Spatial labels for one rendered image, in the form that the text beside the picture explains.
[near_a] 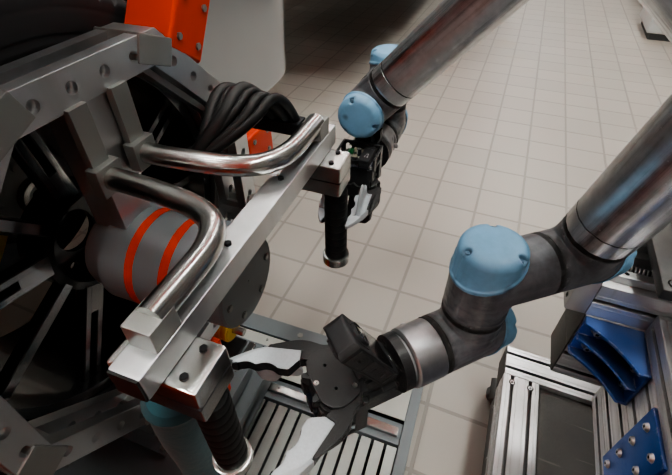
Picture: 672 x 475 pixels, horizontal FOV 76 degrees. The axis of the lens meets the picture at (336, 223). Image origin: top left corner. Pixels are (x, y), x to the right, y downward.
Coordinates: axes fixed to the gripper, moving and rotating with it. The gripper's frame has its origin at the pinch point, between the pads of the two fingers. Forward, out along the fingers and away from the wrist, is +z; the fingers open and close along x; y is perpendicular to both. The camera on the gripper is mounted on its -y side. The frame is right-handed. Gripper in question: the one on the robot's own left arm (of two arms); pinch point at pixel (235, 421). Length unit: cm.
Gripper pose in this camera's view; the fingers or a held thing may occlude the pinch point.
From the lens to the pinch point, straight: 49.6
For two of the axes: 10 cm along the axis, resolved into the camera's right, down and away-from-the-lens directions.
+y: 0.0, 7.6, 6.5
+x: -4.2, -5.9, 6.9
